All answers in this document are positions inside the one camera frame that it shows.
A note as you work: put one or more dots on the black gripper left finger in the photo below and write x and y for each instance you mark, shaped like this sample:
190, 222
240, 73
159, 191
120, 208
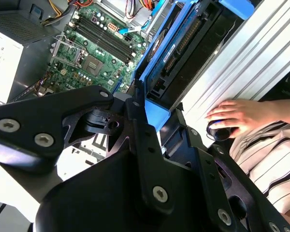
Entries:
38, 116

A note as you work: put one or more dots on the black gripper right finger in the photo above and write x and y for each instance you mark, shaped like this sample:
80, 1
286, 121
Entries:
207, 174

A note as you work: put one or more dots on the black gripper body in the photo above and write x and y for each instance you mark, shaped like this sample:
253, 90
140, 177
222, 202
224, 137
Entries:
99, 198

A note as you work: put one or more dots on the hard disk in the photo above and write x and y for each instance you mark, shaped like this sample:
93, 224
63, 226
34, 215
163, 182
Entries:
183, 48

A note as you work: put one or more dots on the bare person hand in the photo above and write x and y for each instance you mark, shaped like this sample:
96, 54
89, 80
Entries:
241, 113

